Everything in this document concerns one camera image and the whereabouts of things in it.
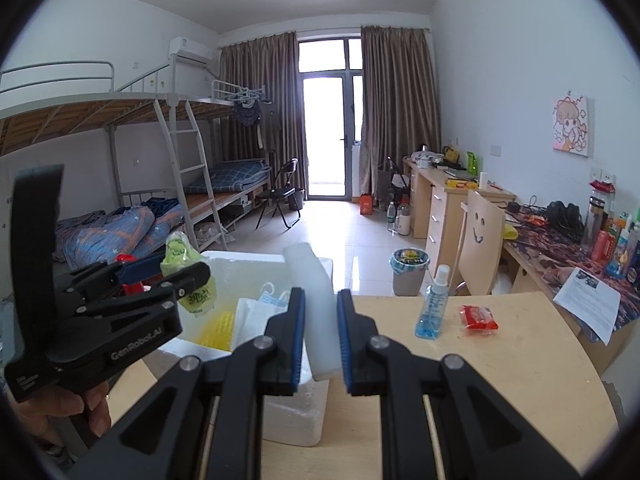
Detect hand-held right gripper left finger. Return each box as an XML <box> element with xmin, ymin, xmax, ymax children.
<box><xmin>67</xmin><ymin>287</ymin><xmax>307</xmax><ymax>480</ymax></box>

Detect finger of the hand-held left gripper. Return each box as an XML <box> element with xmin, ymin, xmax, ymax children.
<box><xmin>70</xmin><ymin>255</ymin><xmax>166</xmax><ymax>293</ymax></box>
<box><xmin>75</xmin><ymin>261</ymin><xmax>212</xmax><ymax>321</ymax></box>

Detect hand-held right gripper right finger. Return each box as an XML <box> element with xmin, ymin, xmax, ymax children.
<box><xmin>336</xmin><ymin>288</ymin><xmax>581</xmax><ymax>480</ymax></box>

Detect green plastic packet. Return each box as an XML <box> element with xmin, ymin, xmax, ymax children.
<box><xmin>159</xmin><ymin>231</ymin><xmax>218</xmax><ymax>318</ymax></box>

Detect white foam sheet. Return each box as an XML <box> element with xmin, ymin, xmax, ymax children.
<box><xmin>281</xmin><ymin>242</ymin><xmax>346</xmax><ymax>381</ymax></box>

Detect blue face mask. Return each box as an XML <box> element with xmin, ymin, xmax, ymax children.
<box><xmin>256</xmin><ymin>282</ymin><xmax>292</xmax><ymax>311</ymax></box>

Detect white tissue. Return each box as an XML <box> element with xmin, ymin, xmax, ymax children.
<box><xmin>230</xmin><ymin>297</ymin><xmax>281</xmax><ymax>351</ymax></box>

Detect yellow foam net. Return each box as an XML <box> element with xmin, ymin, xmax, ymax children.
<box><xmin>200</xmin><ymin>310</ymin><xmax>236</xmax><ymax>350</ymax></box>

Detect white foam box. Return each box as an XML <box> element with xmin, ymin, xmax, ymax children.
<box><xmin>147</xmin><ymin>250</ymin><xmax>335</xmax><ymax>448</ymax></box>

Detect person's left forearm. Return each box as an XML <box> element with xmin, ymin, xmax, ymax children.
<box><xmin>15</xmin><ymin>410</ymin><xmax>101</xmax><ymax>466</ymax></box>

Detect person's left hand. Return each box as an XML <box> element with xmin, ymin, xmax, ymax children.
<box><xmin>20</xmin><ymin>380</ymin><xmax>113</xmax><ymax>438</ymax></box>

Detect white pump bottle red cap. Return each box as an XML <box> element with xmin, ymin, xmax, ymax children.
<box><xmin>116</xmin><ymin>254</ymin><xmax>152</xmax><ymax>297</ymax></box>

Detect grey trash bin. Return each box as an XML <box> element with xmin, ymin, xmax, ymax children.
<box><xmin>390</xmin><ymin>247</ymin><xmax>431</xmax><ymax>297</ymax></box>

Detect blue spray bottle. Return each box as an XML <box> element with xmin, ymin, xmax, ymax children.
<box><xmin>414</xmin><ymin>264</ymin><xmax>452</xmax><ymax>341</ymax></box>

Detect blue plaid mattress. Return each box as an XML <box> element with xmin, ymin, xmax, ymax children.
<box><xmin>184</xmin><ymin>159</ymin><xmax>271</xmax><ymax>195</ymax></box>

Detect white plastic jug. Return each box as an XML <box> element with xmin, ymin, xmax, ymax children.
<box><xmin>395</xmin><ymin>195</ymin><xmax>412</xmax><ymax>238</ymax></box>

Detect red snack packet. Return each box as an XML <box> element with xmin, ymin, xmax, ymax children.
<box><xmin>458</xmin><ymin>304</ymin><xmax>500</xmax><ymax>333</ymax></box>

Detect black folding chair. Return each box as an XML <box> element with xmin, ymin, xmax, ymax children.
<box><xmin>255</xmin><ymin>158</ymin><xmax>302</xmax><ymax>231</ymax></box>

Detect wooden chair with smiley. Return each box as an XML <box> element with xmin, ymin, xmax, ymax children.
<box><xmin>452</xmin><ymin>189</ymin><xmax>507</xmax><ymax>297</ymax></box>

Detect grey metal bunk bed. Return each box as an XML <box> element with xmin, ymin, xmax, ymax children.
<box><xmin>185</xmin><ymin>79</ymin><xmax>275</xmax><ymax>226</ymax></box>
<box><xmin>0</xmin><ymin>60</ymin><xmax>231</xmax><ymax>281</ymax></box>

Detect dark hanging clothes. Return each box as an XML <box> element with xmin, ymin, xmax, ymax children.
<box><xmin>232</xmin><ymin>100</ymin><xmax>273</xmax><ymax>151</ymax></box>

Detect brown curtain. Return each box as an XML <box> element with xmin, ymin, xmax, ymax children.
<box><xmin>219</xmin><ymin>31</ymin><xmax>307</xmax><ymax>201</ymax></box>
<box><xmin>360</xmin><ymin>25</ymin><xmax>442</xmax><ymax>198</ymax></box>

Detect glass balcony door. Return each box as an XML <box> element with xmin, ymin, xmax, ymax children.
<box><xmin>296</xmin><ymin>36</ymin><xmax>365</xmax><ymax>202</ymax></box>

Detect white electric pot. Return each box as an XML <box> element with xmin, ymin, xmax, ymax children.
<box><xmin>411</xmin><ymin>145</ymin><xmax>443</xmax><ymax>168</ymax></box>

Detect patterned desk mat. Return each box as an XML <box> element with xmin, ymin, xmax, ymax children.
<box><xmin>502</xmin><ymin>207</ymin><xmax>640</xmax><ymax>333</ymax></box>

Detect white air conditioner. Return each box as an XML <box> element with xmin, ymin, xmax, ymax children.
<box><xmin>168</xmin><ymin>36</ymin><xmax>212</xmax><ymax>66</ymax></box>

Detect printed paper sheet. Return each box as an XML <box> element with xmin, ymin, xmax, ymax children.
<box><xmin>552</xmin><ymin>266</ymin><xmax>622</xmax><ymax>346</ymax></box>

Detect black headphones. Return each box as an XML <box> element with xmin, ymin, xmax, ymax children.
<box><xmin>546</xmin><ymin>200</ymin><xmax>585</xmax><ymax>243</ymax></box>

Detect row of toiletry bottles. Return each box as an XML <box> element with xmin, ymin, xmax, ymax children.
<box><xmin>580</xmin><ymin>180</ymin><xmax>640</xmax><ymax>281</ymax></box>

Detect long wooden wall desk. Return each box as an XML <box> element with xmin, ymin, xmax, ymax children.
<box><xmin>402</xmin><ymin>157</ymin><xmax>640</xmax><ymax>376</ymax></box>

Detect pink cartoon wall poster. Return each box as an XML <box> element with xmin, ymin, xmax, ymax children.
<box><xmin>551</xmin><ymin>95</ymin><xmax>596</xmax><ymax>159</ymax></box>

